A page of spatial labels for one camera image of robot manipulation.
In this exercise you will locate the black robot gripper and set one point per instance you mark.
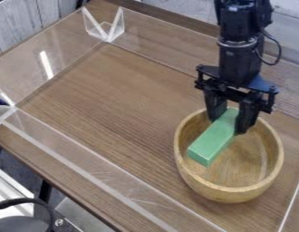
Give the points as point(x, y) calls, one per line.
point(235, 81)

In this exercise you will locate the green rectangular block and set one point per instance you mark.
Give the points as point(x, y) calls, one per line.
point(215, 138)

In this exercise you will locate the clear acrylic corner bracket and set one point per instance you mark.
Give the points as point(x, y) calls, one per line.
point(105, 31)

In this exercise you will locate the light wooden bowl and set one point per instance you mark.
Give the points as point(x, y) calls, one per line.
point(246, 167)

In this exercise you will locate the black table leg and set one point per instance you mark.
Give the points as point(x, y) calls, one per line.
point(46, 191)

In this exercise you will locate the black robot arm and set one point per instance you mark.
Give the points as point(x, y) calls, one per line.
point(243, 20)

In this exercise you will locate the clear acrylic tray wall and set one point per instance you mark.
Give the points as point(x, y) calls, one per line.
point(94, 109)

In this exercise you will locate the black chair armrest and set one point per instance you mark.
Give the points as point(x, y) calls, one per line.
point(26, 221)

